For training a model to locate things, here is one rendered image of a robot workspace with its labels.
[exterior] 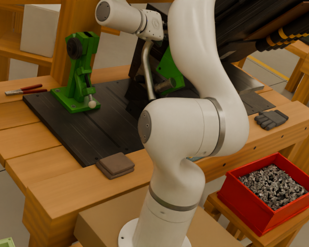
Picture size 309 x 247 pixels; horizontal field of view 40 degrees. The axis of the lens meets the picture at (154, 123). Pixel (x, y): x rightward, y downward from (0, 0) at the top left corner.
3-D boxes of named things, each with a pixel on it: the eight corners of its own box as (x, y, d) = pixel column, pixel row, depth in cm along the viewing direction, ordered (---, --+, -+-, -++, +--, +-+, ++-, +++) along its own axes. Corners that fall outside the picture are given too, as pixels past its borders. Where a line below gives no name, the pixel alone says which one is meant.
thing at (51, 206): (306, 138, 216) (320, 114, 208) (44, 256, 117) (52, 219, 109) (284, 123, 223) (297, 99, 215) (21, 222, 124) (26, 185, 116)
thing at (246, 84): (261, 92, 161) (265, 85, 160) (236, 98, 151) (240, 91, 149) (192, 45, 182) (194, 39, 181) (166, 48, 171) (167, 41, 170)
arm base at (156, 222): (206, 257, 106) (230, 204, 97) (152, 293, 94) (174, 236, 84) (156, 209, 117) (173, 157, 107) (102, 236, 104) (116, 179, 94)
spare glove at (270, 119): (270, 110, 197) (272, 105, 196) (289, 122, 192) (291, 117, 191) (247, 118, 183) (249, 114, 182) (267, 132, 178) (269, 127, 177)
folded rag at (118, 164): (109, 181, 127) (111, 173, 125) (94, 165, 131) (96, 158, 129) (134, 171, 133) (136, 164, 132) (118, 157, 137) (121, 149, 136)
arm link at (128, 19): (118, 15, 142) (126, 38, 139) (89, 5, 131) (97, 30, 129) (135, 0, 137) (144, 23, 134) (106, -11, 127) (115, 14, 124)
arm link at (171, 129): (208, 209, 93) (245, 120, 81) (130, 215, 86) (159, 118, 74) (187, 173, 103) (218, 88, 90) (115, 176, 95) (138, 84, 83)
